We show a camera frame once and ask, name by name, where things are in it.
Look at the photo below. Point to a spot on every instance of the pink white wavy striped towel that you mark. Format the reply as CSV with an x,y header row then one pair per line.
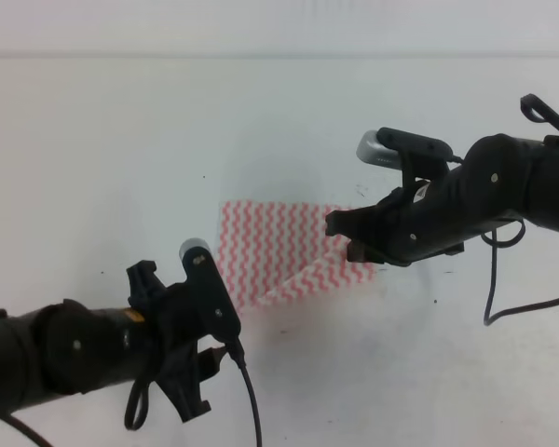
x,y
276,253

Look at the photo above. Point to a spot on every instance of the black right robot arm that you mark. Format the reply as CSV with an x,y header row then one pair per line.
x,y
501,180

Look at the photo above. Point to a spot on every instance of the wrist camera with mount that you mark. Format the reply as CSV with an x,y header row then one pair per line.
x,y
415,156
208,291

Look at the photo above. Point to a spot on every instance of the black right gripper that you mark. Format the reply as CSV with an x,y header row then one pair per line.
x,y
427,223

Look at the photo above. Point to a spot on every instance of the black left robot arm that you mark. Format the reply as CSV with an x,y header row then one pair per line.
x,y
67,349

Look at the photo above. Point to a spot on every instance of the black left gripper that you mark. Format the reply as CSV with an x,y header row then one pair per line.
x,y
184,355

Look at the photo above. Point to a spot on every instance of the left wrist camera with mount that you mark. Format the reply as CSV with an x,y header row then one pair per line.
x,y
208,291

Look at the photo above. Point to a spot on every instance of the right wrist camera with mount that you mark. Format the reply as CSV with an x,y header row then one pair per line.
x,y
415,156

